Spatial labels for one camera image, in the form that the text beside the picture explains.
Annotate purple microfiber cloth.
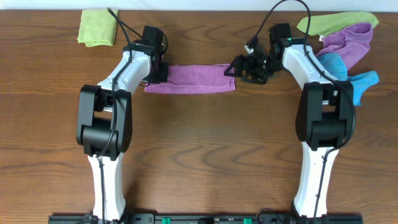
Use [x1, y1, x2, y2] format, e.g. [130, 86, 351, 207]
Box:
[145, 64, 236, 95]

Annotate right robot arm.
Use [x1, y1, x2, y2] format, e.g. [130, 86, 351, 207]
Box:
[224, 23, 361, 223]

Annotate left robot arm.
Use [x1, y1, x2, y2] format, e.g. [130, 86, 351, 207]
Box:
[76, 42, 168, 223]

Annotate folded light green cloth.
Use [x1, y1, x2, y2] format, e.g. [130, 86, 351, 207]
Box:
[77, 9, 117, 47]

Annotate blue cloth in pile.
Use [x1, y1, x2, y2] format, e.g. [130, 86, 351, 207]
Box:
[317, 53, 379, 106]

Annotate green cloth in pile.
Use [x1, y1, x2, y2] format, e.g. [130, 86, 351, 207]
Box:
[296, 11, 379, 36]

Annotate purple cloth in pile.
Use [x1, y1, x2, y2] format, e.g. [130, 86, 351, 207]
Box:
[316, 22, 373, 70]

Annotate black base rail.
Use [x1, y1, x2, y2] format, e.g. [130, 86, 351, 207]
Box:
[48, 212, 364, 224]

